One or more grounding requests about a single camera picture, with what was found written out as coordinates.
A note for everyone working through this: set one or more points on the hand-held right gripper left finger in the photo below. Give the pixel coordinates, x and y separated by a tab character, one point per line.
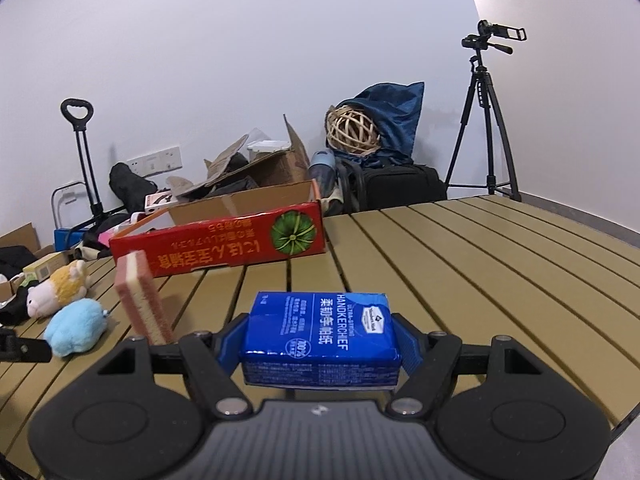
230	347

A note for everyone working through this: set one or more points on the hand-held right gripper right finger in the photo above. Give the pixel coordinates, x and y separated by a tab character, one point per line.
412	349

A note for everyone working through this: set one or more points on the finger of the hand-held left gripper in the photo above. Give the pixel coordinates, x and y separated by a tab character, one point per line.
27	352

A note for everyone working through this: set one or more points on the light blue plush toy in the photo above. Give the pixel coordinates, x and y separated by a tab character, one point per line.
75	327

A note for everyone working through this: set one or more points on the yellow and pink plush toy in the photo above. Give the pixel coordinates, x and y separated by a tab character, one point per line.
65	282

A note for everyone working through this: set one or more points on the blue tissue pack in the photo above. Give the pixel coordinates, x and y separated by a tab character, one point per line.
320	330

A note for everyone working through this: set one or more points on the pink and white sponge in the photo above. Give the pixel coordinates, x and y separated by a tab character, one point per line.
140	300

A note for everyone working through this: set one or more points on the small beige carton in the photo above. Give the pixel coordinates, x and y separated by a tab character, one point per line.
47	266

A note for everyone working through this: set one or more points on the red cardboard box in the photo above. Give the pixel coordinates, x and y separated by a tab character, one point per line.
215	255

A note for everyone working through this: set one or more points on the tan slatted folding table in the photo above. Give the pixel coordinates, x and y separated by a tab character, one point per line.
450	260

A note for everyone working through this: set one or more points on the cardboard box with clothes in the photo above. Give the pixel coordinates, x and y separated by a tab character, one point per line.
22	235

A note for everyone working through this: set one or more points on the blue plastic box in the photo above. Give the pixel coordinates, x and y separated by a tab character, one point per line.
65	239

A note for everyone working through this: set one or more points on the white and red small box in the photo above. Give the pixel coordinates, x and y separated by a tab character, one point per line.
159	201

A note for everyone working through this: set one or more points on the black suitcase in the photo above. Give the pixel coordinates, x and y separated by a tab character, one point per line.
400	185

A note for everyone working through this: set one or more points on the open brown cardboard box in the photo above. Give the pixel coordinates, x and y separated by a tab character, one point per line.
280	170

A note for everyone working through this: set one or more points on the black bag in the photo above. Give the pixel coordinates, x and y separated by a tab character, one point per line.
127	185

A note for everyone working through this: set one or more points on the blue bottle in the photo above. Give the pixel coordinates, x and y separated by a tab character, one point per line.
325	170

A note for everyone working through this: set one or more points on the white plastic container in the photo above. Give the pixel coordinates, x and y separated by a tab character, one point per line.
270	148

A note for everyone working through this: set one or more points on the wicker ball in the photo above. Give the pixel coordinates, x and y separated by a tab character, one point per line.
352	130

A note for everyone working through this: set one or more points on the dark blue fabric bag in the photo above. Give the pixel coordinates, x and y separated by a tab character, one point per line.
395	115

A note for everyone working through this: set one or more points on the black hand truck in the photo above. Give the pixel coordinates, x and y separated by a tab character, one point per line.
76	102

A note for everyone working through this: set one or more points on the black tripod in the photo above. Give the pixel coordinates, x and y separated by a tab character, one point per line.
479	85

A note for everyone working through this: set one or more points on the grey metal folding frame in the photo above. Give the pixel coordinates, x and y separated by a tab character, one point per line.
59	189

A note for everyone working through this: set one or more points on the white wall socket strip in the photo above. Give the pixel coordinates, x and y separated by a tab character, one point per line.
155	160

